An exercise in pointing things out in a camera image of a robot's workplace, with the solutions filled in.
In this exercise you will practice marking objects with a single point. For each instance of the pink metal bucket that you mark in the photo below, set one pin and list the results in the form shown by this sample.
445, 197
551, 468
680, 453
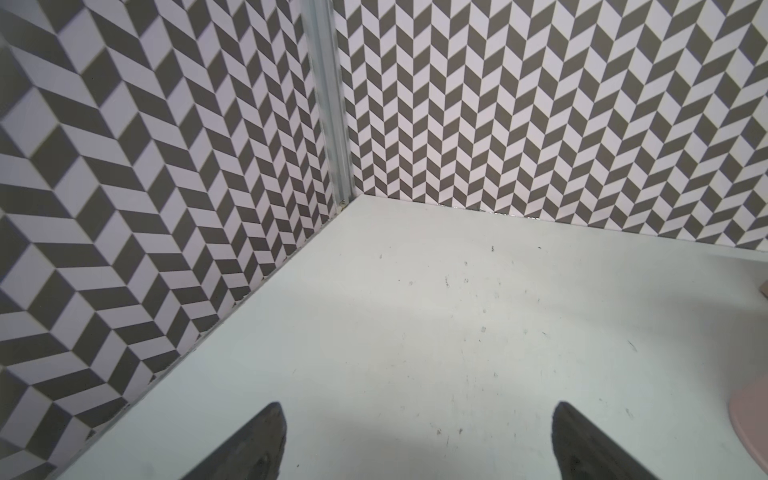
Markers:
748, 413

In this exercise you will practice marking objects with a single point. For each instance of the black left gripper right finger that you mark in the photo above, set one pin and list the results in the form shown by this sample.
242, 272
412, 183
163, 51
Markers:
583, 451

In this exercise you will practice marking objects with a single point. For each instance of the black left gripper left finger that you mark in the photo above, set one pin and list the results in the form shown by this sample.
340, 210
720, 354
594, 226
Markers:
255, 451

